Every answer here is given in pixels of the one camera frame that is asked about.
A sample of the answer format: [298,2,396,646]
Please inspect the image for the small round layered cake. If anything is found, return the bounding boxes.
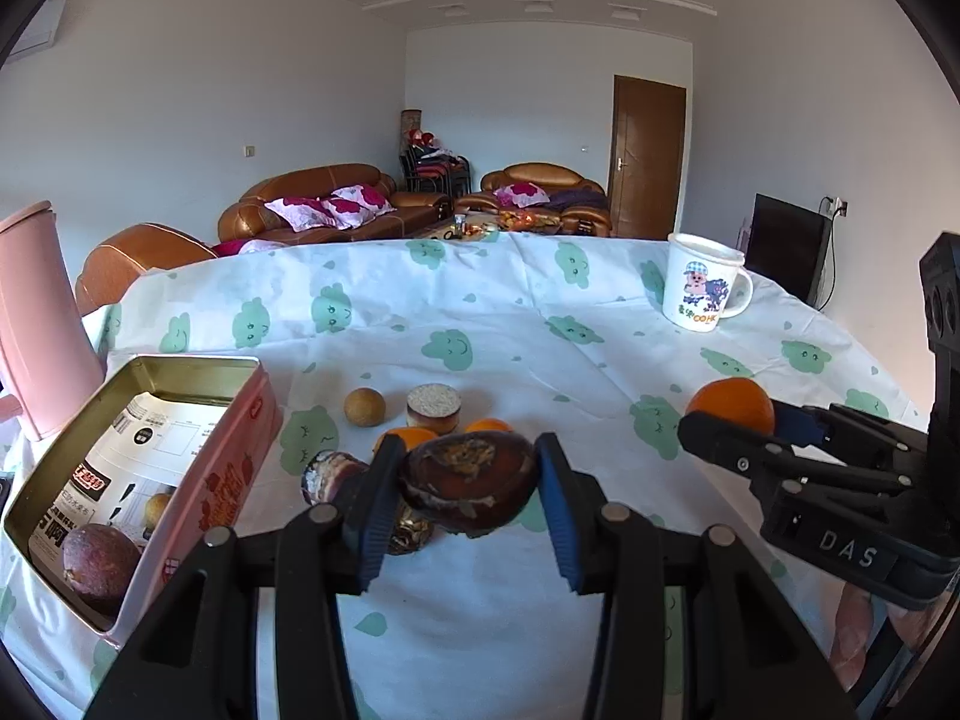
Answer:
[406,383,461,436]

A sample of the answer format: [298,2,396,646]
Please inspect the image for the brown leather loveseat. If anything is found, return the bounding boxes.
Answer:
[454,162,610,237]

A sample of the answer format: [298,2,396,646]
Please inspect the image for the brown wooden door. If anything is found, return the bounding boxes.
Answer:
[607,75,688,239]

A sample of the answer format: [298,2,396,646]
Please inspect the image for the round brown fruit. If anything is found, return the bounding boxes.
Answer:
[344,387,388,428]

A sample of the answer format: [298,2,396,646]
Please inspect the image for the white air conditioner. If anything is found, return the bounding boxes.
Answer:
[6,0,65,59]

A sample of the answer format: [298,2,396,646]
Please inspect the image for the purple passion fruit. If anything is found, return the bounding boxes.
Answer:
[61,525,143,605]

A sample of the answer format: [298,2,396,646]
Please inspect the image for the person's right hand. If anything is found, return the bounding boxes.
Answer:
[831,583,937,692]

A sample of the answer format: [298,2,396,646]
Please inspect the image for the dark stacked chairs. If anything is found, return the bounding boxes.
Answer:
[401,146,472,196]

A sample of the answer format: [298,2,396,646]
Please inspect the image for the printed paper leaflet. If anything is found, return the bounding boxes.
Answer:
[28,390,230,563]

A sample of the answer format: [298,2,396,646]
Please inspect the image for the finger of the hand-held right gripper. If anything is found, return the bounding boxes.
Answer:
[771,400,932,497]
[677,410,895,497]

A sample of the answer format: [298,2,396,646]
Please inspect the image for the coffee table with snacks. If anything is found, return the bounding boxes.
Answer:
[416,211,565,243]

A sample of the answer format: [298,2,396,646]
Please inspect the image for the white cartoon mug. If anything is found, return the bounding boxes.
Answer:
[661,232,753,332]

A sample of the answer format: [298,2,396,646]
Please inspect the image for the brown leather armchair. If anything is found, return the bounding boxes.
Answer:
[75,223,220,316]

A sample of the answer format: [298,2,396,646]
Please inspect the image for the pink floral pillow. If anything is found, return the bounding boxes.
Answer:
[495,182,550,209]
[265,197,325,232]
[319,195,376,230]
[334,185,393,212]

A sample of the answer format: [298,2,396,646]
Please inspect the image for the white green-patterned tablecloth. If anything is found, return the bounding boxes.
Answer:
[0,229,938,720]

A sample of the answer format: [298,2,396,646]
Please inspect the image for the dark brown wrinkled passion fruit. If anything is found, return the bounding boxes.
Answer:
[397,431,539,539]

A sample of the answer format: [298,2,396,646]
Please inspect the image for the foil wrapped snack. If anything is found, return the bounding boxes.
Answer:
[301,450,370,507]

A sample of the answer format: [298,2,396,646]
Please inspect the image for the long brown leather sofa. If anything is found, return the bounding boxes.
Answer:
[217,163,455,245]

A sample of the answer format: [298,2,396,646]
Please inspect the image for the black television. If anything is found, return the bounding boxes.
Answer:
[745,193,832,308]

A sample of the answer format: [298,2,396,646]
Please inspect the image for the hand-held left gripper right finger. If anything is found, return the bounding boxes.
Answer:
[534,432,860,720]

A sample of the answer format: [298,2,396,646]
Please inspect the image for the pink kettle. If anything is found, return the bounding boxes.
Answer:
[0,200,106,442]

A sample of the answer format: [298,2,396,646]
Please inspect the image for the pink metal tin box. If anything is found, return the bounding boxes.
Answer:
[2,355,284,646]

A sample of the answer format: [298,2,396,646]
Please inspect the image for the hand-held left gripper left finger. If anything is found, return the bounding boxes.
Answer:
[86,433,407,720]

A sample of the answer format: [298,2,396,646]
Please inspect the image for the gold foil wrapper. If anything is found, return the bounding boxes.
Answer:
[386,506,434,557]

